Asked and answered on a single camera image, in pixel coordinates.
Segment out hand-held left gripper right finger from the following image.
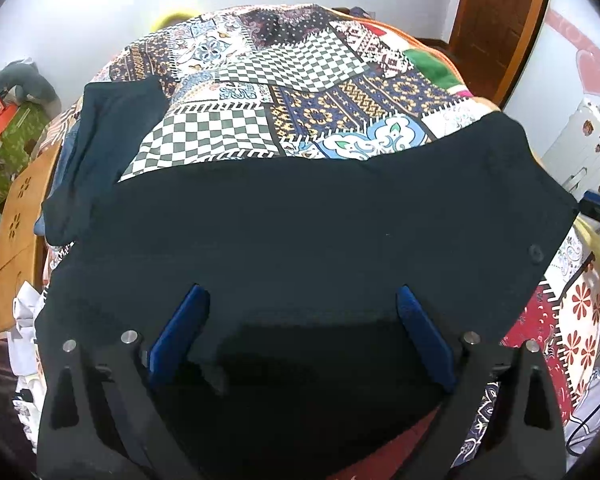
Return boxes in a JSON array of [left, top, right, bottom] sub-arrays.
[[396, 285, 567, 480]]

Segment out black cable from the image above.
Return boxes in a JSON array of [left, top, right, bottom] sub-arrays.
[[564, 392, 600, 457]]

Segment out orange box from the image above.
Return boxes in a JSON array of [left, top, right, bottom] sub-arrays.
[[0, 102, 20, 152]]

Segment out green storage box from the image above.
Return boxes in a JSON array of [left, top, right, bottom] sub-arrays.
[[0, 102, 51, 211]]

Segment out blue jeans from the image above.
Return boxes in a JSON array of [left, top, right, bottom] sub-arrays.
[[34, 110, 88, 237]]

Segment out white crumpled cloth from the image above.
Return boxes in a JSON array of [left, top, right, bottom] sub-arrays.
[[6, 280, 49, 443]]

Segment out wooden lap desk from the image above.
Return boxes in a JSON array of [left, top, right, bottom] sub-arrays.
[[0, 142, 63, 341]]

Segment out green red fleece blanket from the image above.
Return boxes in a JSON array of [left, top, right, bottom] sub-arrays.
[[375, 20, 481, 99]]

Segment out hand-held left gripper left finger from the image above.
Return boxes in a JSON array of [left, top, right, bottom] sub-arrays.
[[36, 284, 211, 480]]

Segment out patchwork printed blanket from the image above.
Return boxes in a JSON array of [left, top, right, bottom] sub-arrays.
[[39, 4, 600, 480]]

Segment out yellow bed headboard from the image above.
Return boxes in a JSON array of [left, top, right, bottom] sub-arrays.
[[149, 7, 197, 34]]

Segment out black pants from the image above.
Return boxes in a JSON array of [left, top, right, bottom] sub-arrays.
[[34, 110, 579, 461]]

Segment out dark folded garment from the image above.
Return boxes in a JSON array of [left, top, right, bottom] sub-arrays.
[[40, 77, 172, 246]]

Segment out grey plush toy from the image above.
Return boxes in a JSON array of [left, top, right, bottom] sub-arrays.
[[0, 59, 62, 117]]

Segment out wooden door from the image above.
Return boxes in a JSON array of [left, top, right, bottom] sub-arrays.
[[447, 0, 556, 109]]

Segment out white cabinet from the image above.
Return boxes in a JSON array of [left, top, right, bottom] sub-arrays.
[[540, 97, 600, 202]]

